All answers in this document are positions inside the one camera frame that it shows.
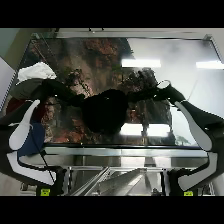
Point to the black garment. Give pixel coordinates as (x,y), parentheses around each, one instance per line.
(105,113)

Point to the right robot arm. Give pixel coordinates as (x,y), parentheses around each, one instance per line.
(197,128)

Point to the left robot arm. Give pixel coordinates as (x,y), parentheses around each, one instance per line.
(22,130)

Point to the blue garment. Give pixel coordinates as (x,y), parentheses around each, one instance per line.
(37,138)

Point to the white garment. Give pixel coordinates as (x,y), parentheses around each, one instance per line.
(36,71)

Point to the grey garment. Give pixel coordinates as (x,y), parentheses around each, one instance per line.
(24,89)

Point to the red garment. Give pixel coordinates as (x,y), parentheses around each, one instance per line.
(14,105)

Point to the silver frame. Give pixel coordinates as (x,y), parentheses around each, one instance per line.
(133,152)

